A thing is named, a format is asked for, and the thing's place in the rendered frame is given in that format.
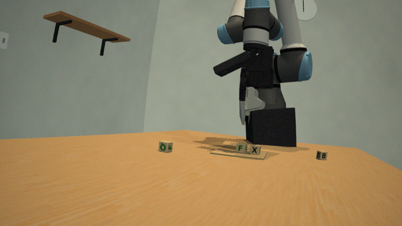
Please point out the beige letter block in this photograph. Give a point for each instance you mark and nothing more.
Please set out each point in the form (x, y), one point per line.
(321, 155)
(241, 147)
(165, 146)
(255, 149)

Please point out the tan square mat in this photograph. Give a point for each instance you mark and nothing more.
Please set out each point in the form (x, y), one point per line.
(232, 152)

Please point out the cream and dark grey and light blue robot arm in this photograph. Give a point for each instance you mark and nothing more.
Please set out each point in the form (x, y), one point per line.
(251, 21)

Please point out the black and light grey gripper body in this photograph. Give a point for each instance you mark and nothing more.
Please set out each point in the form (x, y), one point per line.
(259, 70)

